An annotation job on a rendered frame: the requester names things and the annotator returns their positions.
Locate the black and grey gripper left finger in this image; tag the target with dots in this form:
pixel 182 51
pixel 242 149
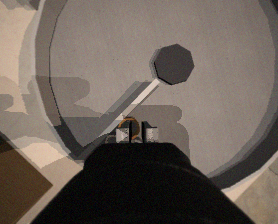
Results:
pixel 124 134

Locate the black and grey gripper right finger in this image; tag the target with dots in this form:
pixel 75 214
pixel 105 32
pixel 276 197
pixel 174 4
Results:
pixel 149 134

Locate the bronze bushing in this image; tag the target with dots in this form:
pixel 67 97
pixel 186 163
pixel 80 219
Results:
pixel 134 135

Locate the blue square tray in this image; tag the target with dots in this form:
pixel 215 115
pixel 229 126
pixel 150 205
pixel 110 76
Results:
pixel 34 3

